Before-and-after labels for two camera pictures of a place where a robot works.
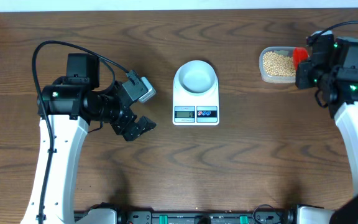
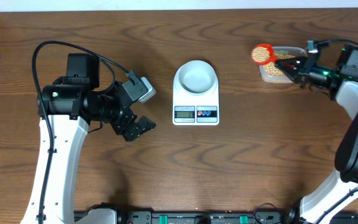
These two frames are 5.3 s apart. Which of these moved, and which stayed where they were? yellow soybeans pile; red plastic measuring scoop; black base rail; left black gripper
Moved: red plastic measuring scoop
Stayed: left black gripper; yellow soybeans pile; black base rail
